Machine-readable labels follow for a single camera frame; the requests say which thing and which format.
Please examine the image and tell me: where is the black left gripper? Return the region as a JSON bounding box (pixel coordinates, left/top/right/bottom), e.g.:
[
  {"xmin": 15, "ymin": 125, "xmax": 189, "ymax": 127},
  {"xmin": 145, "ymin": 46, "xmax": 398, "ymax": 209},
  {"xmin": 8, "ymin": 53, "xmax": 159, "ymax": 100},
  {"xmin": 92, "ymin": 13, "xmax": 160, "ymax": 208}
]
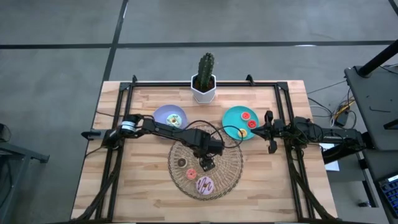
[{"xmin": 188, "ymin": 132, "xmax": 224, "ymax": 172}]

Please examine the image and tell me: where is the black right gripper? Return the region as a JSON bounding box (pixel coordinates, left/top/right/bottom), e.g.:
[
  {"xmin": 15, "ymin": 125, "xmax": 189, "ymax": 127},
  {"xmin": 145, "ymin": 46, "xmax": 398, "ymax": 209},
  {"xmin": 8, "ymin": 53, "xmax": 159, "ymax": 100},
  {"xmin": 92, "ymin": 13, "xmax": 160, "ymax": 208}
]
[{"xmin": 251, "ymin": 110, "xmax": 295, "ymax": 155}]

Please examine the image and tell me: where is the large purple frosted donut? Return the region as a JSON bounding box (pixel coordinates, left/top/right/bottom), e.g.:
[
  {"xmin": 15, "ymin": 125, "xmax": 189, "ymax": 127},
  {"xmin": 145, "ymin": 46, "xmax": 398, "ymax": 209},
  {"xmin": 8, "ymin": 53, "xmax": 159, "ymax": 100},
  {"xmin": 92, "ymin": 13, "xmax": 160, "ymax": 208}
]
[{"xmin": 195, "ymin": 175, "xmax": 215, "ymax": 196}]

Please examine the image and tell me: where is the large mint frosted donut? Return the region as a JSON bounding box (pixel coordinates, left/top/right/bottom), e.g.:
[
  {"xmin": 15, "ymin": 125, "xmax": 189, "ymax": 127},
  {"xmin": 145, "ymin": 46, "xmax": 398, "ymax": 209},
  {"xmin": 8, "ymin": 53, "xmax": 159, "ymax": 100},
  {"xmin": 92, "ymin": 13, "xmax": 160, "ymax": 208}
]
[{"xmin": 166, "ymin": 114, "xmax": 183, "ymax": 129}]

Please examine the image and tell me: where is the round woven straw placemat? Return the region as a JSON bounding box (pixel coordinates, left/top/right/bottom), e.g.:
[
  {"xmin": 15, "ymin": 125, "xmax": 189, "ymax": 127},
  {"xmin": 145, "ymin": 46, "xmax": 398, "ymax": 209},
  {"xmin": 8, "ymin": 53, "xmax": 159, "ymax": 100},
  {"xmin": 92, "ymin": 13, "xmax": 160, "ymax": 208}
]
[{"xmin": 167, "ymin": 124, "xmax": 244, "ymax": 202}]

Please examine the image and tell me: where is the teal plate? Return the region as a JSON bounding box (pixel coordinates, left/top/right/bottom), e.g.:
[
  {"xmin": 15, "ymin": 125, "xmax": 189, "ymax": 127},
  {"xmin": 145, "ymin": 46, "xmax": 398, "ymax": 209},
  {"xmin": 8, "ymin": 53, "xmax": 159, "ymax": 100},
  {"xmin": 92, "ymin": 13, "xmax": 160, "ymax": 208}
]
[{"xmin": 221, "ymin": 105, "xmax": 260, "ymax": 141}]

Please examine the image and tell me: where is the white hexagonal plant pot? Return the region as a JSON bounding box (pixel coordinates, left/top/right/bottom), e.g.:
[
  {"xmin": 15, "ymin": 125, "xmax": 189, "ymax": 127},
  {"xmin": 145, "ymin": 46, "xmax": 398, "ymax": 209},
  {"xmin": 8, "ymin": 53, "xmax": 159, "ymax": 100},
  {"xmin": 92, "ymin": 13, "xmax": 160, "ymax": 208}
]
[{"xmin": 190, "ymin": 73, "xmax": 217, "ymax": 105}]

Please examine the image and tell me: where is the lilac plate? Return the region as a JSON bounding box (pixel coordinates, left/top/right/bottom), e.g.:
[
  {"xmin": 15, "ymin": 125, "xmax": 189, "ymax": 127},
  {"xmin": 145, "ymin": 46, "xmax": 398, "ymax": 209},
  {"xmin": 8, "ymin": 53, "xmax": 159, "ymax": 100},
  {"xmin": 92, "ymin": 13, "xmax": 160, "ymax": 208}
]
[{"xmin": 152, "ymin": 104, "xmax": 189, "ymax": 139}]

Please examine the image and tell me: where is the white paper sheet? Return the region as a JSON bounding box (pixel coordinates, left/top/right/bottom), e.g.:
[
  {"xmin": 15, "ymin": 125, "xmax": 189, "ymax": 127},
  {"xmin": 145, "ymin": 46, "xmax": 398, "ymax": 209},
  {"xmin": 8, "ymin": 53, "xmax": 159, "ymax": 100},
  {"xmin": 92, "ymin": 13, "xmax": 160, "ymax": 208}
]
[{"xmin": 320, "ymin": 142, "xmax": 340, "ymax": 172}]

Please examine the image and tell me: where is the black power adapter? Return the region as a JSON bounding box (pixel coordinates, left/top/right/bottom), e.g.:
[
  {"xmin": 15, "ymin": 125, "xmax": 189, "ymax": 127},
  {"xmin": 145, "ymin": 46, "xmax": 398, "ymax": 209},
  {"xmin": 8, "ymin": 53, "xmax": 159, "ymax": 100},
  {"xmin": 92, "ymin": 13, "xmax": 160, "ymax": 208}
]
[{"xmin": 337, "ymin": 111, "xmax": 351, "ymax": 125}]

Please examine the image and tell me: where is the tall green cactus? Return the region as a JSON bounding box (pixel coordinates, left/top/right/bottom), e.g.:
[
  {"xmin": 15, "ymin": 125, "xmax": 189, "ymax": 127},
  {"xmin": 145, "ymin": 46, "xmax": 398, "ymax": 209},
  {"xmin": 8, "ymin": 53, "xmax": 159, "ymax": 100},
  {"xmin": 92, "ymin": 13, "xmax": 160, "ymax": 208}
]
[{"xmin": 197, "ymin": 52, "xmax": 216, "ymax": 91}]

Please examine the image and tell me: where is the grey metal cart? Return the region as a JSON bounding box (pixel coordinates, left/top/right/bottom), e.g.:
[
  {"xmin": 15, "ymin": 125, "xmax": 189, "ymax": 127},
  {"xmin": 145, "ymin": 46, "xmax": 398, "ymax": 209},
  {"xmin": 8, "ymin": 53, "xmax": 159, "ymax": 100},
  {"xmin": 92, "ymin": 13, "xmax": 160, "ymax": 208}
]
[{"xmin": 344, "ymin": 63, "xmax": 398, "ymax": 152}]

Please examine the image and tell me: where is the black pole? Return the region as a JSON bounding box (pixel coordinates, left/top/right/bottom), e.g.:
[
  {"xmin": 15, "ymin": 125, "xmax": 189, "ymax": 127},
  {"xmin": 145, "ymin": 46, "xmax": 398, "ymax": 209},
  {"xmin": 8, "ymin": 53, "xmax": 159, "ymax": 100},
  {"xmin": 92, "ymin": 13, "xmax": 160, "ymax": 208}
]
[{"xmin": 357, "ymin": 39, "xmax": 398, "ymax": 78}]

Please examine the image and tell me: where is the keyboard with blue backlight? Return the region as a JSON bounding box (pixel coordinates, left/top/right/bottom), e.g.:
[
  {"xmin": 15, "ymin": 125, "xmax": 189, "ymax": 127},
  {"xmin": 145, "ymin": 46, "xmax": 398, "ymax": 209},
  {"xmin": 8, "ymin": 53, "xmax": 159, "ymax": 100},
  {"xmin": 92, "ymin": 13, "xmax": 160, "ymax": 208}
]
[{"xmin": 378, "ymin": 174, "xmax": 398, "ymax": 215}]

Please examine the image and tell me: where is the dark grey metal stand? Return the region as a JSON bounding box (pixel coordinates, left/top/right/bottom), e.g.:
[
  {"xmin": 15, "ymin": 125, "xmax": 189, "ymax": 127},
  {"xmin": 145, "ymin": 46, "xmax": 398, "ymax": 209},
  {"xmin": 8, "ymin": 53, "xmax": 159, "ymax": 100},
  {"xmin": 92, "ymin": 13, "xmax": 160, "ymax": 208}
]
[{"xmin": 0, "ymin": 123, "xmax": 50, "ymax": 224}]

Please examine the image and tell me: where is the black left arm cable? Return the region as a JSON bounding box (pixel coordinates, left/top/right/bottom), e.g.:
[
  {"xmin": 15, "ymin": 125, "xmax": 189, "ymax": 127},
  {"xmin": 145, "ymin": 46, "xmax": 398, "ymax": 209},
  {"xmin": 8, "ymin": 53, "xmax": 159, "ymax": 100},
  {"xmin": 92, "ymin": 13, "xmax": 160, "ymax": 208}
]
[{"xmin": 185, "ymin": 119, "xmax": 244, "ymax": 149}]

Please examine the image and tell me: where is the black aluminium table frame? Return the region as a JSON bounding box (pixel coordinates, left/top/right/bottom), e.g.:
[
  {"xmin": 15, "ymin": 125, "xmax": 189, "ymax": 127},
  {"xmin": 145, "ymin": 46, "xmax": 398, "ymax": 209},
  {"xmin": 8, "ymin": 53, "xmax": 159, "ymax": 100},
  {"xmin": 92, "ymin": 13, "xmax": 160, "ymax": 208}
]
[{"xmin": 73, "ymin": 74, "xmax": 340, "ymax": 224}]

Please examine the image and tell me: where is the yellow cable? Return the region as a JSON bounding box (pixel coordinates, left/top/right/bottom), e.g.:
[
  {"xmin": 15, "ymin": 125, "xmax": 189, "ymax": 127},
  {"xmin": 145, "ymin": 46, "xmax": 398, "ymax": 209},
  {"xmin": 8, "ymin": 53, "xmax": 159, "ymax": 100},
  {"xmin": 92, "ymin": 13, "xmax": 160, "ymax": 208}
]
[{"xmin": 331, "ymin": 99, "xmax": 355, "ymax": 119}]

